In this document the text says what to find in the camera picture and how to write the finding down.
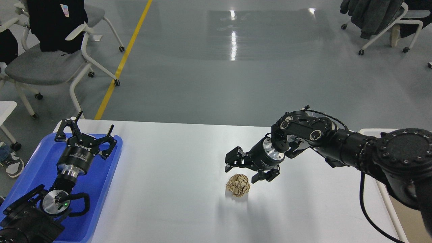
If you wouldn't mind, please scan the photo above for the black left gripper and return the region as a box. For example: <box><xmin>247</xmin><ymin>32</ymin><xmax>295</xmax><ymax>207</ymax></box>
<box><xmin>55</xmin><ymin>111</ymin><xmax>118</xmax><ymax>177</ymax></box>

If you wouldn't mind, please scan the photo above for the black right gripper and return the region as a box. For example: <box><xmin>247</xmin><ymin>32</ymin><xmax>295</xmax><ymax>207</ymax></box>
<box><xmin>225</xmin><ymin>137</ymin><xmax>285</xmax><ymax>184</ymax></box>

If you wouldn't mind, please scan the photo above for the brown paper ball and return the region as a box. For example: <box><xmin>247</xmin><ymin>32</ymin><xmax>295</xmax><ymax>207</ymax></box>
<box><xmin>225</xmin><ymin>174</ymin><xmax>250</xmax><ymax>197</ymax></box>

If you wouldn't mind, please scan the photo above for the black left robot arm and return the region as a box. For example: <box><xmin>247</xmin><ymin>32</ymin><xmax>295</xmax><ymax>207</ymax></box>
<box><xmin>1</xmin><ymin>117</ymin><xmax>123</xmax><ymax>243</ymax></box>

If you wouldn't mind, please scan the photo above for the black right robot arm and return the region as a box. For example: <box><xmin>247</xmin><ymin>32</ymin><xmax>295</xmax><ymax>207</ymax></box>
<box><xmin>225</xmin><ymin>106</ymin><xmax>432</xmax><ymax>242</ymax></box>

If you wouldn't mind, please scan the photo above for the yellow floor tape line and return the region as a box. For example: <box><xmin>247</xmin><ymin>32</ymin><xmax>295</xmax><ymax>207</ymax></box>
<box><xmin>94</xmin><ymin>0</ymin><xmax>153</xmax><ymax>120</ymax></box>

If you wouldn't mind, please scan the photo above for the blue plastic tray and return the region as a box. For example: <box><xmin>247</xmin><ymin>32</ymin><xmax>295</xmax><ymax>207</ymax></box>
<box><xmin>1</xmin><ymin>133</ymin><xmax>123</xmax><ymax>243</ymax></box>

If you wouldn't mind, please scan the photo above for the grey white sneaker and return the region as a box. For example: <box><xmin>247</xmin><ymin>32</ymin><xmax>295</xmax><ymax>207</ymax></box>
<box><xmin>0</xmin><ymin>151</ymin><xmax>25</xmax><ymax>178</ymax></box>

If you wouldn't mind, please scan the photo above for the grey white office chair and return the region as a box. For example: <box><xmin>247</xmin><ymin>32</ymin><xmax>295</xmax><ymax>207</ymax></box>
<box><xmin>1</xmin><ymin>23</ymin><xmax>120</xmax><ymax>119</ymax></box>

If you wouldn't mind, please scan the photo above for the black jacket on chair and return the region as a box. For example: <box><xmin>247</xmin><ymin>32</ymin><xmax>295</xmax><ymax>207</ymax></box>
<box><xmin>26</xmin><ymin>0</ymin><xmax>88</xmax><ymax>53</ymax></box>

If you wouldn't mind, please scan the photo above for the far grey office chair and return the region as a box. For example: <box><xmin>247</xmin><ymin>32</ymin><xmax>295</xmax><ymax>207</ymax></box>
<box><xmin>13</xmin><ymin>0</ymin><xmax>125</xmax><ymax>53</ymax></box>

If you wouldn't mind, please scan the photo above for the beige plastic bin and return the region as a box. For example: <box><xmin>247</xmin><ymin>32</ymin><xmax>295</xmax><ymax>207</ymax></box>
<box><xmin>354</xmin><ymin>128</ymin><xmax>431</xmax><ymax>234</ymax></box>

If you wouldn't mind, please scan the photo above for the dark grey hanging jacket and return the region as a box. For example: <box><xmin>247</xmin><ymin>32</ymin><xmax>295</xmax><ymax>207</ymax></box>
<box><xmin>340</xmin><ymin>0</ymin><xmax>403</xmax><ymax>39</ymax></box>

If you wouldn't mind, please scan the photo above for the person in black clothes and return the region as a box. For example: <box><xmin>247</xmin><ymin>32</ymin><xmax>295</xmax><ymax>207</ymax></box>
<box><xmin>390</xmin><ymin>0</ymin><xmax>432</xmax><ymax>48</ymax></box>

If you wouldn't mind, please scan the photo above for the white chair right background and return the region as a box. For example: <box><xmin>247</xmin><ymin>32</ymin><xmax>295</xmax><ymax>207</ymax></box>
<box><xmin>358</xmin><ymin>0</ymin><xmax>431</xmax><ymax>55</ymax></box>

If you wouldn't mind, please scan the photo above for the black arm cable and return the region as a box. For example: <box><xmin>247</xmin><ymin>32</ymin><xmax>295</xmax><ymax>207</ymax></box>
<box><xmin>359</xmin><ymin>172</ymin><xmax>405</xmax><ymax>243</ymax></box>

